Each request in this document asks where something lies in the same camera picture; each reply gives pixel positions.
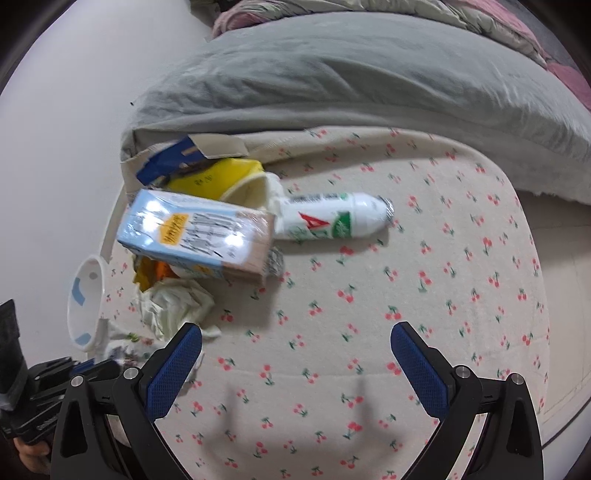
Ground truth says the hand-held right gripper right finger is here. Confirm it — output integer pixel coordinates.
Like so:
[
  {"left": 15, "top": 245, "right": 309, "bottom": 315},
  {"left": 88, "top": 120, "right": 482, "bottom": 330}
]
[{"left": 390, "top": 322, "right": 544, "bottom": 480}]

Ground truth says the silver foil piece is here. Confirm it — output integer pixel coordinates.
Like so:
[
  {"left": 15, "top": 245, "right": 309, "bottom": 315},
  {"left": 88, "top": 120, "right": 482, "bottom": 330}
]
[{"left": 264, "top": 246, "right": 286, "bottom": 279}]

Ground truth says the crumpled white tissue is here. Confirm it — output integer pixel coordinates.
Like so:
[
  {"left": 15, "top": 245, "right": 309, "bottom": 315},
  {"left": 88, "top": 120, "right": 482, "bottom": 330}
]
[{"left": 136, "top": 276, "right": 223, "bottom": 343}]

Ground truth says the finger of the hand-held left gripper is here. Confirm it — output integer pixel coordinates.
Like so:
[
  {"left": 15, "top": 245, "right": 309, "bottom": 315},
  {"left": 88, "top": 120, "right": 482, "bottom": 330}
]
[{"left": 76, "top": 358, "right": 125, "bottom": 384}]

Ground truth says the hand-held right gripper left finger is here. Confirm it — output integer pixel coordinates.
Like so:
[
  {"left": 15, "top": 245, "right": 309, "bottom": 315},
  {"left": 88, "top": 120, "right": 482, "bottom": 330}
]
[{"left": 50, "top": 322, "right": 204, "bottom": 480}]

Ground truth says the white bottle red green label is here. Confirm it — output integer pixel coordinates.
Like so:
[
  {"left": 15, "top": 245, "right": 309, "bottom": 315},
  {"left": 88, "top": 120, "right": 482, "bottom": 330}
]
[{"left": 273, "top": 191, "right": 395, "bottom": 241}]

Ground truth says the cherry print bed sheet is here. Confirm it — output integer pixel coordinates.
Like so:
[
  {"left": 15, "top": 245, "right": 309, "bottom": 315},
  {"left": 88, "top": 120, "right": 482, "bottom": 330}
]
[{"left": 99, "top": 127, "right": 552, "bottom": 480}]

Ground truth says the small printed wrapper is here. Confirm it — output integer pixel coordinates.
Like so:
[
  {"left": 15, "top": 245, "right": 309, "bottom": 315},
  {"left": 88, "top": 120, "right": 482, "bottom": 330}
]
[{"left": 99, "top": 318, "right": 158, "bottom": 371}]

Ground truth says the pink and beige quilt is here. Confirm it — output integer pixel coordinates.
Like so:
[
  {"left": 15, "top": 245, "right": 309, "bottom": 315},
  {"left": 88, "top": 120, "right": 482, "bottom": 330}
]
[{"left": 210, "top": 0, "right": 591, "bottom": 112}]

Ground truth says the grey blanket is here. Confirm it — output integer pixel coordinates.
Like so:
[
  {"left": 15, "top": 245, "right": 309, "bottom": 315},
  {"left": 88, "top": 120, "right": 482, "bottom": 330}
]
[{"left": 121, "top": 11, "right": 591, "bottom": 206}]

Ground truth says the yellow plastic bag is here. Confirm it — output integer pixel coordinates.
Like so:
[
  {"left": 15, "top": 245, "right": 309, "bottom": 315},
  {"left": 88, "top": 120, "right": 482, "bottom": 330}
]
[{"left": 166, "top": 158, "right": 283, "bottom": 217}]

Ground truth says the blue cardboard piece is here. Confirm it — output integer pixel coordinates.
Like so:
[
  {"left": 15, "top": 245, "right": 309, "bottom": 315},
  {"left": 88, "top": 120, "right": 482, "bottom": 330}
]
[{"left": 136, "top": 135, "right": 211, "bottom": 186}]

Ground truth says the orange peel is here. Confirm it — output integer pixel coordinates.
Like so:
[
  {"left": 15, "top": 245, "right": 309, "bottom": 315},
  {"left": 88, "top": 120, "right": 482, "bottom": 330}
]
[{"left": 133, "top": 255, "right": 180, "bottom": 292}]

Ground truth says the person's left hand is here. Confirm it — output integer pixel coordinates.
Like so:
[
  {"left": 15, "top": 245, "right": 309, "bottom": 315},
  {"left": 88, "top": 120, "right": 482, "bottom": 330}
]
[{"left": 13, "top": 436, "right": 52, "bottom": 474}]

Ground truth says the light blue milk carton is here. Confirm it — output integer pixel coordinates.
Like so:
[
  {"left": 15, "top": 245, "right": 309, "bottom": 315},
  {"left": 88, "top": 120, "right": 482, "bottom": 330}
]
[{"left": 115, "top": 188, "right": 278, "bottom": 288}]

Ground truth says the white plastic bin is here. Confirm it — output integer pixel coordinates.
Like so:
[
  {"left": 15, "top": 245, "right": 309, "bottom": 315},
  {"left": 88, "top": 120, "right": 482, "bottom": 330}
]
[{"left": 67, "top": 255, "right": 110, "bottom": 352}]

